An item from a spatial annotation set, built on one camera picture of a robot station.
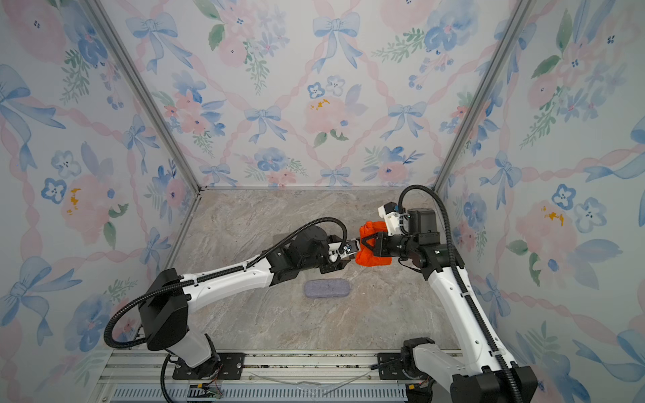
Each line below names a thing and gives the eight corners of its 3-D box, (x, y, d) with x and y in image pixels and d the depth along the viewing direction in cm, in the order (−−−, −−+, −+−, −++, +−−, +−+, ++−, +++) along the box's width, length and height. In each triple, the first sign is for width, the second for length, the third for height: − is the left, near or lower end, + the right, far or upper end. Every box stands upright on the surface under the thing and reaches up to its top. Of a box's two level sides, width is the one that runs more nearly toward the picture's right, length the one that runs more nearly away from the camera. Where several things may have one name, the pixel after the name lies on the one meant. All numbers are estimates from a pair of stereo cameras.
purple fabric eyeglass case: (304, 298, 89) (303, 294, 86) (305, 283, 93) (304, 279, 90) (349, 298, 89) (350, 294, 86) (348, 283, 93) (349, 279, 90)
